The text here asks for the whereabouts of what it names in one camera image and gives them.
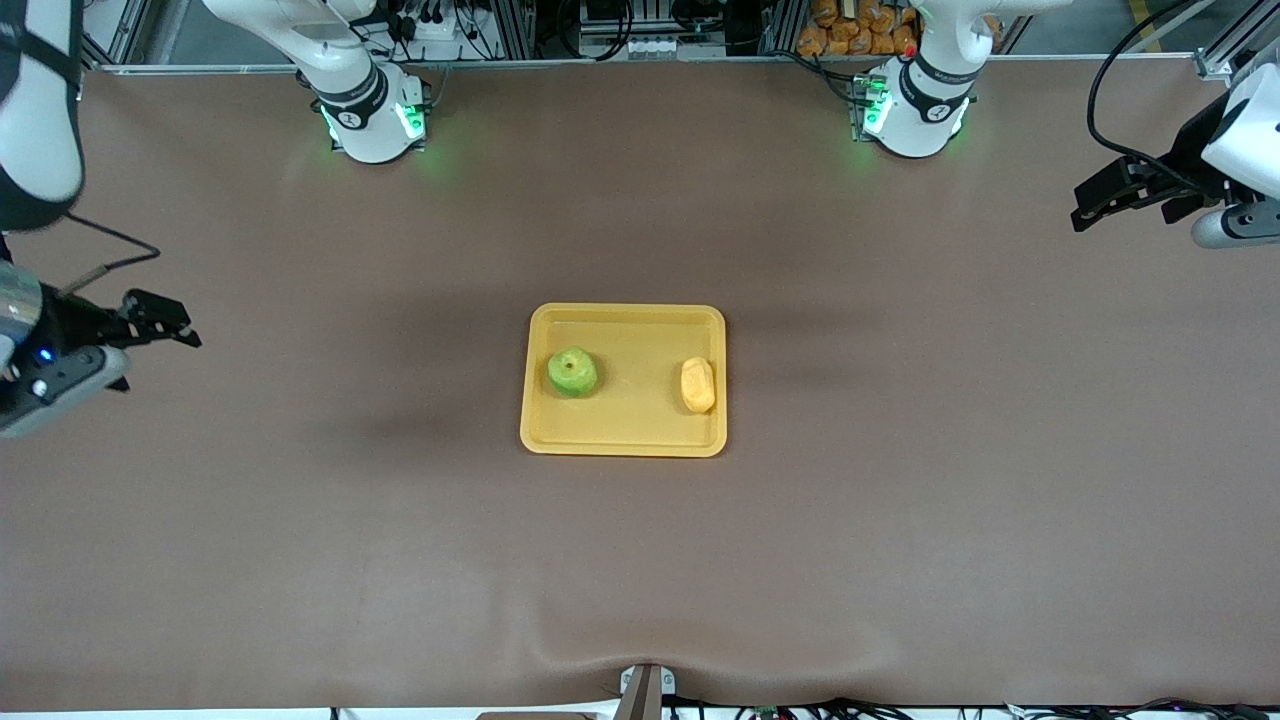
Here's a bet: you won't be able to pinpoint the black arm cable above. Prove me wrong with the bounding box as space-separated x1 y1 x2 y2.
60 210 161 296
1088 0 1216 191

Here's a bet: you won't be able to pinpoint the yellow bread roll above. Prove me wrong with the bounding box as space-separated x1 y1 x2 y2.
680 357 717 415

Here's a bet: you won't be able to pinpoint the grey electronics box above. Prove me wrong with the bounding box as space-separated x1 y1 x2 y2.
575 0 736 59

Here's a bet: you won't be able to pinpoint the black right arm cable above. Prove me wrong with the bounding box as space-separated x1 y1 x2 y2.
60 210 161 296

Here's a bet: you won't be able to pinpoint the aluminium frame strut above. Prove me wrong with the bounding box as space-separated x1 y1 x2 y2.
1195 20 1280 81
85 0 156 69

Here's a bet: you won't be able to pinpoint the white power strip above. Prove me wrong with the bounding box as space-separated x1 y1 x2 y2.
400 12 479 43

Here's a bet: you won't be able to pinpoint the green apple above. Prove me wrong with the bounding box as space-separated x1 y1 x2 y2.
546 346 599 399

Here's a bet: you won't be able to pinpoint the brown table mat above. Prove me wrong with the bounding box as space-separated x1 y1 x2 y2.
0 55 1280 713

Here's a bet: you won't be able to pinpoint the yellow plastic tray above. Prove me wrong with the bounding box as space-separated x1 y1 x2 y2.
518 303 726 458

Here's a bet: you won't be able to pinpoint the metal clamp bracket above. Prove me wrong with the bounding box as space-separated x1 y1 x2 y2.
618 663 677 720

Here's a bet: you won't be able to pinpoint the orange snack packets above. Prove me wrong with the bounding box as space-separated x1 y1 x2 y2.
797 0 919 57

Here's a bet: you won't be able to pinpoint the aluminium table edge rail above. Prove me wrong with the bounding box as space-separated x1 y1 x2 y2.
85 52 1216 77

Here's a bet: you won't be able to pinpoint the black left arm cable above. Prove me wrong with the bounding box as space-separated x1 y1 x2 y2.
1088 0 1216 191

